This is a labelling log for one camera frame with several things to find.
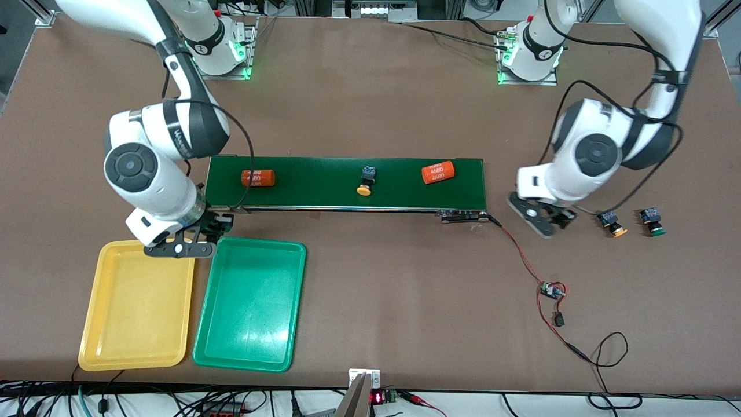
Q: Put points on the yellow mushroom push button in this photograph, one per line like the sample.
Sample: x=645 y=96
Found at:
x=366 y=179
x=611 y=223

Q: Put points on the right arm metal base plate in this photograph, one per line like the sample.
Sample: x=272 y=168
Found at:
x=231 y=76

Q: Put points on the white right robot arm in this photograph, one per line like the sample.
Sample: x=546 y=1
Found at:
x=145 y=174

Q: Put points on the grey metal bar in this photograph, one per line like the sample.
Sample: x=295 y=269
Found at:
x=356 y=402

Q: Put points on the green mushroom push button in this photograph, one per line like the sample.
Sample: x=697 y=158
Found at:
x=652 y=222

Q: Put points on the orange cylinder marked 4680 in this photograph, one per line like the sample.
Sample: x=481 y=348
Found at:
x=257 y=178
x=438 y=172

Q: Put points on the silver mounting bracket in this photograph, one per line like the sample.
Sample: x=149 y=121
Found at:
x=365 y=373

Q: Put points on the aluminium corner bracket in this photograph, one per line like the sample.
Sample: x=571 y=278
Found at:
x=709 y=29
x=45 y=18

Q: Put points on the red clip lead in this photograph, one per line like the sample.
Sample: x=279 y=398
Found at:
x=414 y=398

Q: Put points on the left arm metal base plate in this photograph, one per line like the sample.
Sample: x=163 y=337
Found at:
x=529 y=82

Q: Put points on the yellow plastic tray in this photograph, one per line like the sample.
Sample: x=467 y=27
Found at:
x=136 y=313

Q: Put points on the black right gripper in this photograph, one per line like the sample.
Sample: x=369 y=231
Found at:
x=216 y=223

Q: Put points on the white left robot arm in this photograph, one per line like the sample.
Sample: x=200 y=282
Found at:
x=590 y=156

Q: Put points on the white light box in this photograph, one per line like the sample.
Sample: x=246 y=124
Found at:
x=373 y=10

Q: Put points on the green plastic tray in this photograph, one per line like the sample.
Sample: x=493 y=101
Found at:
x=249 y=304

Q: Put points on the green conveyor belt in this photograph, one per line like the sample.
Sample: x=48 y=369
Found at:
x=318 y=182

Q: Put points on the small green circuit board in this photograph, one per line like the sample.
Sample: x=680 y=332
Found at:
x=550 y=289

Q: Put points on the red digit display module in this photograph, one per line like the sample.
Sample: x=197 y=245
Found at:
x=379 y=397

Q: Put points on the orange power strip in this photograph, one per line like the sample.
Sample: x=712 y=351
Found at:
x=223 y=410

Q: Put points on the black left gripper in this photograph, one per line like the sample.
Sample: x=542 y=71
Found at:
x=562 y=215

